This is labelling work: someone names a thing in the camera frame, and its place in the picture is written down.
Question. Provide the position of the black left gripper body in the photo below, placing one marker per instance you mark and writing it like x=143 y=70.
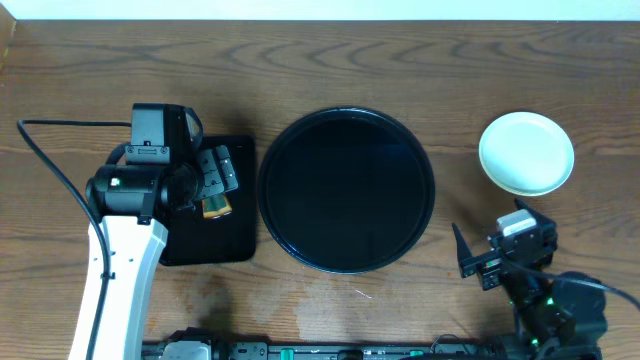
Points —
x=216 y=172

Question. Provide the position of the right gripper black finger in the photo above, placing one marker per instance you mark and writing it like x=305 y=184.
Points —
x=465 y=258
x=540 y=218

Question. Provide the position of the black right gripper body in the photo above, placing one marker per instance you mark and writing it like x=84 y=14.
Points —
x=493 y=268

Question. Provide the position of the yellow green sponge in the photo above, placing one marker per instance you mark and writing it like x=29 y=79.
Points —
x=216 y=206

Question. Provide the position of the mint green plate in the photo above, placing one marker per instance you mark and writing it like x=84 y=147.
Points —
x=526 y=154

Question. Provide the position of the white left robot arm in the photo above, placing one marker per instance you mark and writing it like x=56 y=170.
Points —
x=135 y=231

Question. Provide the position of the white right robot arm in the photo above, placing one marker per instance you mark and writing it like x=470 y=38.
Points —
x=555 y=316

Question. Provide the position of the rectangular black tray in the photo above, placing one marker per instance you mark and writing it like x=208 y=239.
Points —
x=193 y=239

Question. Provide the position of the round black tray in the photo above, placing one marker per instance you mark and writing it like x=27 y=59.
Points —
x=346 y=190

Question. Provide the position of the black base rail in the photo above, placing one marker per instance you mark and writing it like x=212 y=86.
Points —
x=194 y=343

